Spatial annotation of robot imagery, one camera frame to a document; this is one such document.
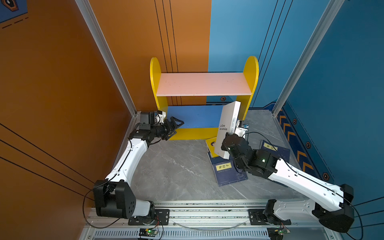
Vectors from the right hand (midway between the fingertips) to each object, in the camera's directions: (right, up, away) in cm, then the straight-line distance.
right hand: (224, 135), depth 69 cm
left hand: (-21, +5, +9) cm, 23 cm away
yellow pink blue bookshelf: (-13, +26, +48) cm, 56 cm away
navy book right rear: (+43, -13, +29) cm, 54 cm away
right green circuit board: (+25, -47, +1) cm, 53 cm away
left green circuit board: (-37, -47, +2) cm, 60 cm away
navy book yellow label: (+4, -22, +16) cm, 27 cm away
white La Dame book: (+3, +7, +4) cm, 9 cm away
